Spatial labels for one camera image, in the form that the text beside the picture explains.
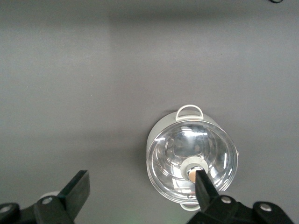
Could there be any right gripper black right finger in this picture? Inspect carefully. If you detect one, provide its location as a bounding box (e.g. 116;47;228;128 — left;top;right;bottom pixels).
186;169;294;224

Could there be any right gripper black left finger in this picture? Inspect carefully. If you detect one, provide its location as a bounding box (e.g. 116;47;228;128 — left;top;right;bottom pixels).
0;169;91;224

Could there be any glass lid with metal knob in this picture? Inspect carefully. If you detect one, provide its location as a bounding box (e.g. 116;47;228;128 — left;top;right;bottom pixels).
147;120;238;206

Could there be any white pot with loop handles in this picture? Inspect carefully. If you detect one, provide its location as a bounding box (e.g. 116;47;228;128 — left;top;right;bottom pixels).
146;105;239;212

